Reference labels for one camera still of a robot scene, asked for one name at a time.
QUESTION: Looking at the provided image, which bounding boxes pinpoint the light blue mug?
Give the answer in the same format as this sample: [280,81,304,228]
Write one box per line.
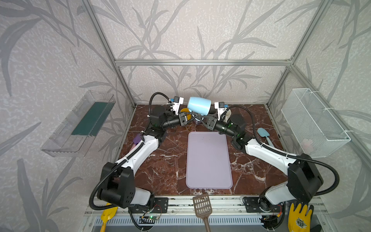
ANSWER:
[187,97,212,116]

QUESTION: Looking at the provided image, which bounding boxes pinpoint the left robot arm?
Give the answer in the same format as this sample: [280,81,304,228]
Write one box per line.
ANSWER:
[89,96,203,211]

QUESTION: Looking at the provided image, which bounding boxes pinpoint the clear plastic shelf bin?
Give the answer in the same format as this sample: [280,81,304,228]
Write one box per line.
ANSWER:
[41,90,116,158]

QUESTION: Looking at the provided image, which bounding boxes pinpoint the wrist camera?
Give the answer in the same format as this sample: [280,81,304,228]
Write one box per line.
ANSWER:
[170,96,184,115]
[214,101,229,121]

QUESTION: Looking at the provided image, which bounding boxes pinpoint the light blue spatula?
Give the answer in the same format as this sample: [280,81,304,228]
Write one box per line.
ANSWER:
[257,128,274,147]

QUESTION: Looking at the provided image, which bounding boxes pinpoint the lavender tray mat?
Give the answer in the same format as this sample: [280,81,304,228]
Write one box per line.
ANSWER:
[186,131,233,189]

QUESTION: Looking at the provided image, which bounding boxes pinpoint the yellow work glove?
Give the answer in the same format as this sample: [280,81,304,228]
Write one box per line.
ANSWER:
[288,203,314,232]

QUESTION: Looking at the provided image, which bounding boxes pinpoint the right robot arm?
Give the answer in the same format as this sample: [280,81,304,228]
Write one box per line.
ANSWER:
[197,108,340,212]

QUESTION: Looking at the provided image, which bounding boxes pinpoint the purple spatula pink handle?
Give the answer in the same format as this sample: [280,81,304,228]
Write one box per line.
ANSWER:
[130,134,143,151]

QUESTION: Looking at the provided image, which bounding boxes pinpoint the white wire basket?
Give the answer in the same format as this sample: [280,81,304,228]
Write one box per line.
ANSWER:
[281,88,351,158]

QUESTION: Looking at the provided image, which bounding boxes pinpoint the brown slotted spatula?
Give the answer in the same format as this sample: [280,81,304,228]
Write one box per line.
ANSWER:
[192,193,212,232]

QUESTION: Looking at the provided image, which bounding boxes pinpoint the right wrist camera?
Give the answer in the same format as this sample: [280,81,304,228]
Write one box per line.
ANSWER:
[214,101,229,121]

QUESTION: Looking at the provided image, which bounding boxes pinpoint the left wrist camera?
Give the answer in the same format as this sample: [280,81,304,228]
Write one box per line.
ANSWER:
[170,96,184,115]

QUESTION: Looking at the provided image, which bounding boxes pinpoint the yellow mug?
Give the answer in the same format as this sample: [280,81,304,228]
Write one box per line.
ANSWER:
[181,108,192,121]

